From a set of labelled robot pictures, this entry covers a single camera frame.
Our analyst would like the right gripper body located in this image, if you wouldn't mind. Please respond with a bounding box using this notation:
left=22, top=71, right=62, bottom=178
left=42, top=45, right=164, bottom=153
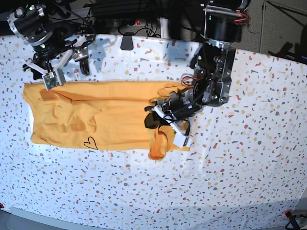
left=31, top=34, right=96, bottom=69

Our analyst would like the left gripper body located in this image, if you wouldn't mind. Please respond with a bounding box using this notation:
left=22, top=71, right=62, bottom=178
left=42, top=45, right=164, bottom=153
left=144, top=88, right=205, bottom=120

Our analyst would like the yellow T-shirt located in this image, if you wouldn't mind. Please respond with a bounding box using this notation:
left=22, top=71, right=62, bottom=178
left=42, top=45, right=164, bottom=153
left=23, top=81, right=182, bottom=160

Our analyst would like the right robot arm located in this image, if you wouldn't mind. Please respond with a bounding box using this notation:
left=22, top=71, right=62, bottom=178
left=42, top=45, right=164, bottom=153
left=7, top=0, right=96, bottom=90

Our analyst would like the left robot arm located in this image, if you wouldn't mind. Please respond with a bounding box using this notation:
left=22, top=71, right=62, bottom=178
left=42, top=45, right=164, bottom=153
left=10, top=0, right=249, bottom=147

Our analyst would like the black power strip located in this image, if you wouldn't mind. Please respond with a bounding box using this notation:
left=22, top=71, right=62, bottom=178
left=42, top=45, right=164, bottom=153
left=93, top=19, right=146, bottom=27

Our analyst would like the black table clamp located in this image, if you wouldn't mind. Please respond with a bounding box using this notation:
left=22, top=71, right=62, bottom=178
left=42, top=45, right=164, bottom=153
left=120, top=32, right=134, bottom=51

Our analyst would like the terrazzo pattern table cloth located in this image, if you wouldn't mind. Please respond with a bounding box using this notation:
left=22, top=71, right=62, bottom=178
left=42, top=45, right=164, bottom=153
left=0, top=35, right=307, bottom=230

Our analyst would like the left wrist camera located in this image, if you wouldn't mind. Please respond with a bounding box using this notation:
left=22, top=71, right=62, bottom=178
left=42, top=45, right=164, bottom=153
left=173, top=133, right=192, bottom=148

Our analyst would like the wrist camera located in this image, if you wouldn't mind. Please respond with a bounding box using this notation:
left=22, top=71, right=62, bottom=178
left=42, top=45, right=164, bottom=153
left=42, top=69, right=66, bottom=91
left=173, top=133, right=192, bottom=148

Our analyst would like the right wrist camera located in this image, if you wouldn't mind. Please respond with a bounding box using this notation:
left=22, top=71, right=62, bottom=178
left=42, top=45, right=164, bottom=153
left=42, top=69, right=66, bottom=91

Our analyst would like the aluminium profile post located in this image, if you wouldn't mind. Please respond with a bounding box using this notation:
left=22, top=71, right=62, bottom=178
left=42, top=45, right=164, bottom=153
left=160, top=18, right=169, bottom=39

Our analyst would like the black cable bundle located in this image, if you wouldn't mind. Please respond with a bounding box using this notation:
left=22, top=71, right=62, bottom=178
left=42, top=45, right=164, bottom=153
left=134, top=0, right=207, bottom=44

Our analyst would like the red clamp handle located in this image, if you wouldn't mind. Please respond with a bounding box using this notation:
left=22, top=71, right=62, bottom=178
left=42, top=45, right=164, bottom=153
left=284, top=210, right=300, bottom=230

